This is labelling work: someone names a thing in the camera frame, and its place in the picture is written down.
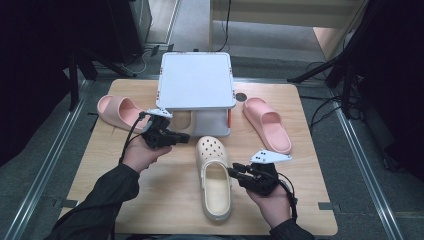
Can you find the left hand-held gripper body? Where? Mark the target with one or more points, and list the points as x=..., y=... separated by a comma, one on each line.
x=156, y=133

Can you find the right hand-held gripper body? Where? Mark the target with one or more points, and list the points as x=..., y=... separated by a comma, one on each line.
x=265, y=180

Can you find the cream perforated clog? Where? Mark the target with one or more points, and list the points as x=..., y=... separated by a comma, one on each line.
x=182, y=121
x=215, y=186

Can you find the pink slide slipper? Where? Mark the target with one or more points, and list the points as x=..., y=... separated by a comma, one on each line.
x=120, y=111
x=270, y=128

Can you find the white two-tier shoe rack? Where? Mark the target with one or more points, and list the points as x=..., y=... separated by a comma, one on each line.
x=196, y=80

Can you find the person's right hand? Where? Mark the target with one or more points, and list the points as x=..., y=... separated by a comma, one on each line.
x=275, y=206

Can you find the person's left hand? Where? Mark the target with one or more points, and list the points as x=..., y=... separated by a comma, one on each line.
x=140, y=156

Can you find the grey tape strip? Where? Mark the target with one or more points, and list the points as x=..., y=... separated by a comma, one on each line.
x=68, y=203
x=328, y=206

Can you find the dark round table grommet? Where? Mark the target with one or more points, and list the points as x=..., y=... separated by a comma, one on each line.
x=241, y=97

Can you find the dark equipment cabinet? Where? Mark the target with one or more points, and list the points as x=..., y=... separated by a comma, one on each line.
x=133, y=30

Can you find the black tripod stand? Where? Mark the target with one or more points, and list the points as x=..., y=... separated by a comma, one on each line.
x=333, y=66

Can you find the light wooden cabinet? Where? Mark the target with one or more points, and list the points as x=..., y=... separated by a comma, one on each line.
x=283, y=11

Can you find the metal floor rail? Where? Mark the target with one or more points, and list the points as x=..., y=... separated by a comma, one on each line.
x=363, y=166
x=50, y=160

